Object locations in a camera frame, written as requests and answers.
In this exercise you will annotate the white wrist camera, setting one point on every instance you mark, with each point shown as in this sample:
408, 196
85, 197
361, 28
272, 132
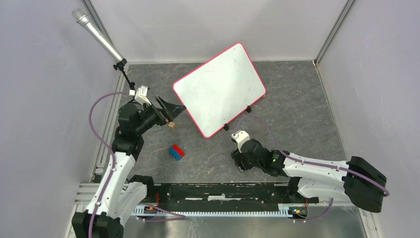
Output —
140, 95
240, 138

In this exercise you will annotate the pink framed whiteboard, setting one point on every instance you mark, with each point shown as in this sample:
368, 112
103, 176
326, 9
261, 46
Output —
219, 90

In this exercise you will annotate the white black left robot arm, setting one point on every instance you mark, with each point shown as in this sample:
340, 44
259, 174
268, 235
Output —
111, 206

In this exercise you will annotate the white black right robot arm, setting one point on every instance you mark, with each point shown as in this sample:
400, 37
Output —
355, 180

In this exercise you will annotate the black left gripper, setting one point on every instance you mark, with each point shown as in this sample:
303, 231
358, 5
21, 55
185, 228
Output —
170, 111

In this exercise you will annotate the red blue toy block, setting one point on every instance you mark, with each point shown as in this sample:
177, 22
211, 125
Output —
176, 152

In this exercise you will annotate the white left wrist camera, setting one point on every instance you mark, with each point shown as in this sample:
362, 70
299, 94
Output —
140, 95

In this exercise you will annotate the silver microphone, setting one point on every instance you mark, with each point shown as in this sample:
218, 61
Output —
87, 22

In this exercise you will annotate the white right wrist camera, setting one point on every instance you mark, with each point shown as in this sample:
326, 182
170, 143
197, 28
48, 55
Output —
240, 138

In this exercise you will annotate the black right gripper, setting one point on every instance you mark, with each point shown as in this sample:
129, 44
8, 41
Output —
236, 155

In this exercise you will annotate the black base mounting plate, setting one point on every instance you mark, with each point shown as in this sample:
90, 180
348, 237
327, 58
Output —
225, 197

